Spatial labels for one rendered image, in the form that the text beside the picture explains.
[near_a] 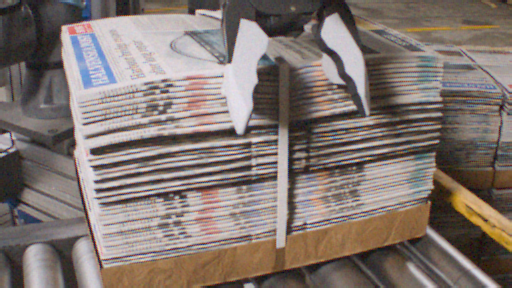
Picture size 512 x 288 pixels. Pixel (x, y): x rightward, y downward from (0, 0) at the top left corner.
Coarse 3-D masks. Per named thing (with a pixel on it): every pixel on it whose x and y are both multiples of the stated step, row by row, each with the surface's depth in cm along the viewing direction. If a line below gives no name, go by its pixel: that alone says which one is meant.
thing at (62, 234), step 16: (32, 224) 75; (48, 224) 75; (64, 224) 75; (80, 224) 75; (0, 240) 71; (16, 240) 71; (32, 240) 71; (48, 240) 72; (64, 240) 72; (16, 256) 71; (64, 256) 73; (16, 272) 71; (64, 272) 74
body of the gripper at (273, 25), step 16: (224, 0) 57; (256, 0) 51; (272, 0) 51; (288, 0) 52; (304, 0) 52; (320, 0) 53; (256, 16) 52; (272, 16) 51; (288, 16) 52; (304, 16) 52; (272, 32) 57; (288, 32) 57
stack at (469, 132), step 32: (448, 64) 134; (480, 64) 135; (448, 96) 119; (480, 96) 118; (448, 128) 121; (480, 128) 121; (448, 160) 124; (480, 160) 124; (480, 192) 127; (448, 224) 130; (480, 256) 134
